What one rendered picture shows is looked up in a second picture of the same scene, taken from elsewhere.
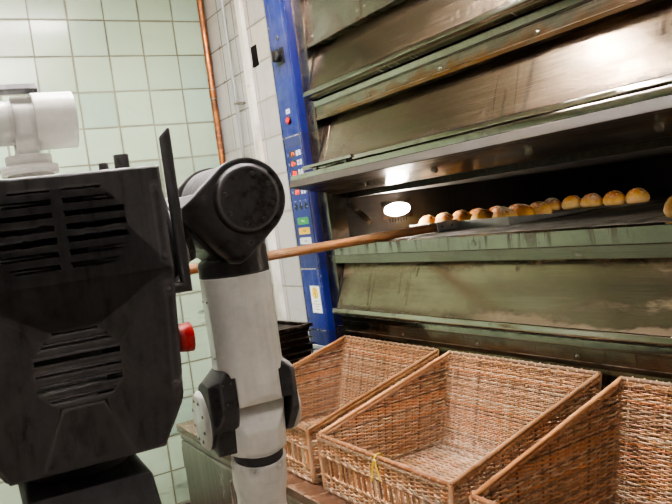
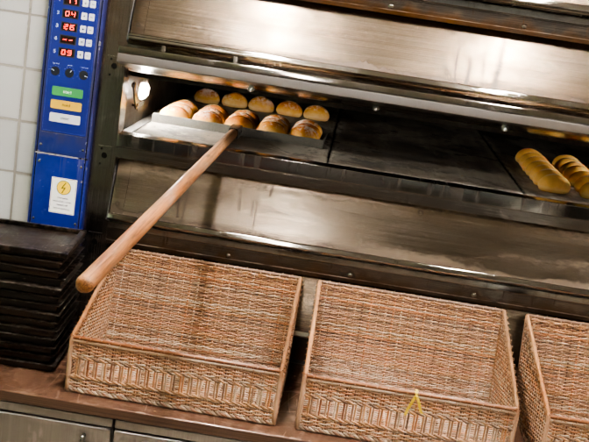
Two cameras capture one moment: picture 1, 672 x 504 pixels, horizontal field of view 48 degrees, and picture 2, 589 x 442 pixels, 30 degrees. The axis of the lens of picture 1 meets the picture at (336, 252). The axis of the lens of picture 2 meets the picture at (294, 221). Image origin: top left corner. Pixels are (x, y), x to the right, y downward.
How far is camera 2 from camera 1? 2.49 m
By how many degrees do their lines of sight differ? 58
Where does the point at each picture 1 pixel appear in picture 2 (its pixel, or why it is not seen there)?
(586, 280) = (500, 235)
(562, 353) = (457, 291)
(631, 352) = (531, 295)
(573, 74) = (549, 74)
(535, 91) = (507, 74)
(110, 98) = not seen: outside the picture
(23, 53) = not seen: outside the picture
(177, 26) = not seen: outside the picture
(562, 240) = (492, 201)
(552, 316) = (464, 260)
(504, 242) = (422, 189)
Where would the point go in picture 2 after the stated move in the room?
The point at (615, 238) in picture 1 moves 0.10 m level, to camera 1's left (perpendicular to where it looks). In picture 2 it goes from (545, 210) to (532, 213)
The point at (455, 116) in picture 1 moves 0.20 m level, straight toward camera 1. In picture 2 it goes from (400, 60) to (459, 72)
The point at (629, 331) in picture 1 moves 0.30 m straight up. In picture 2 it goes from (541, 281) to (562, 179)
